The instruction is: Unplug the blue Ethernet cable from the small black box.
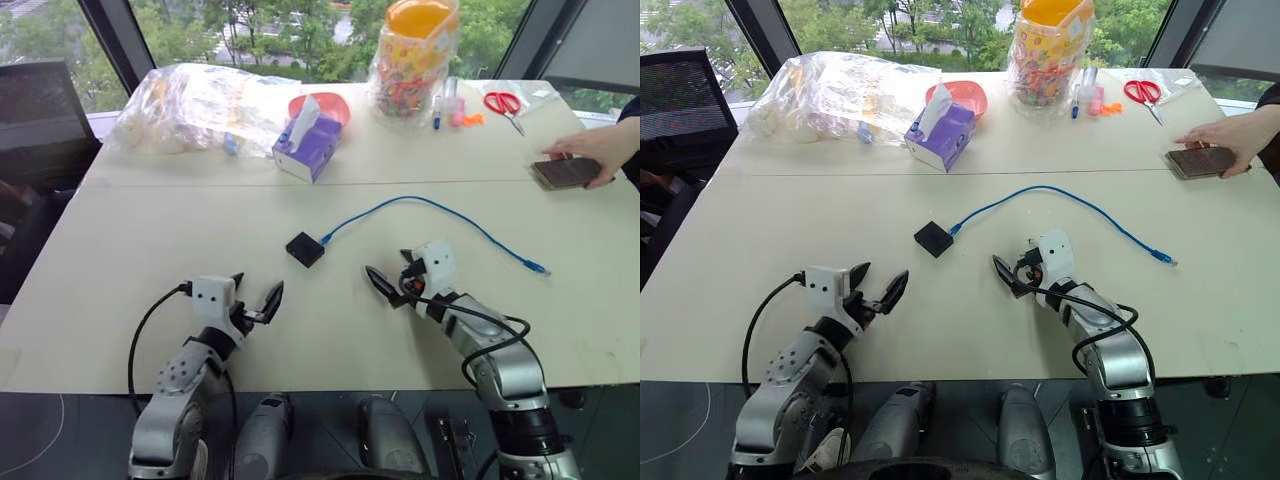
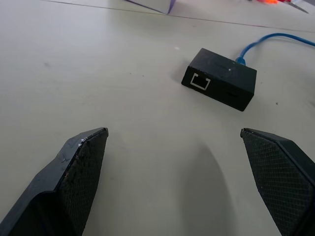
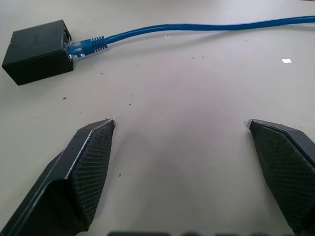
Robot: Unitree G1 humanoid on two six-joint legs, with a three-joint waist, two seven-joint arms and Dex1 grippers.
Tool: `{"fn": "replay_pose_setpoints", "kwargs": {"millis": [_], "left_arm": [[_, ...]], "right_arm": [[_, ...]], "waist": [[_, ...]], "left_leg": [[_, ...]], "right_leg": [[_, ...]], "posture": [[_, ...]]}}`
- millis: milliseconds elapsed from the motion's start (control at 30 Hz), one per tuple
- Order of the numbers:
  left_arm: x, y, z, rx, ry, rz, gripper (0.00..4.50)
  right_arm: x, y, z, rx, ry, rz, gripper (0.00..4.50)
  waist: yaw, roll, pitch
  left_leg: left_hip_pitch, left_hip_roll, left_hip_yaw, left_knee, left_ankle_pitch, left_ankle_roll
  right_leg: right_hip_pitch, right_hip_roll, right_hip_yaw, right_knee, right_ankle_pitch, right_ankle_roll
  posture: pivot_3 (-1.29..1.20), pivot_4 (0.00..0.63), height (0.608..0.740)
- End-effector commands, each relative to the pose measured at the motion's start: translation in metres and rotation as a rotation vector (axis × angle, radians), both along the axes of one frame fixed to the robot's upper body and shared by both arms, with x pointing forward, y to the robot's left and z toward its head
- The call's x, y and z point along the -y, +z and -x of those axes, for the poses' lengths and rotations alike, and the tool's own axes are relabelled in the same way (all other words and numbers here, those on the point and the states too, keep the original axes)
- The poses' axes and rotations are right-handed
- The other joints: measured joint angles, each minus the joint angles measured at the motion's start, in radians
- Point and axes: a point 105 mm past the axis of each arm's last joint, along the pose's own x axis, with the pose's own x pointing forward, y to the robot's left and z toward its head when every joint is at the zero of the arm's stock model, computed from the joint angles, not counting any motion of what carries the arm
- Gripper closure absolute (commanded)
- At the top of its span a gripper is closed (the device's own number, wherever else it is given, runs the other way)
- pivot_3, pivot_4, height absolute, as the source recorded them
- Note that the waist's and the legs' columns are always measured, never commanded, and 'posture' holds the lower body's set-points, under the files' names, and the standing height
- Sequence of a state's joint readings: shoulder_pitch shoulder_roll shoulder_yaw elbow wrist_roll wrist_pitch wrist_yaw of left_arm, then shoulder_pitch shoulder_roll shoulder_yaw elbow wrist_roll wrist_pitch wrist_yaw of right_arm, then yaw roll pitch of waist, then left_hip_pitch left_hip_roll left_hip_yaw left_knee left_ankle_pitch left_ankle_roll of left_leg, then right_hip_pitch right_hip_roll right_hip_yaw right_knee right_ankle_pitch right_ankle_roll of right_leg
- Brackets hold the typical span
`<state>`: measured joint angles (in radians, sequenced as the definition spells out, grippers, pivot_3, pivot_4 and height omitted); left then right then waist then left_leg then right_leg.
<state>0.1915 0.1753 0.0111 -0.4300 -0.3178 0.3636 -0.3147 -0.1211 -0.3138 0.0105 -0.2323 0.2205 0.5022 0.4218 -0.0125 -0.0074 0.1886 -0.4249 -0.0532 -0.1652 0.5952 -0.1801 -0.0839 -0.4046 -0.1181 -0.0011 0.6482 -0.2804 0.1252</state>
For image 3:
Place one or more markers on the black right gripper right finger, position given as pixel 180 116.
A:
pixel 285 159

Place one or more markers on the black network box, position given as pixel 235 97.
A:
pixel 34 52

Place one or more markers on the small white paper scrap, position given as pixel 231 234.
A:
pixel 286 60

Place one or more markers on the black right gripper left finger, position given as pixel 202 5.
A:
pixel 73 177

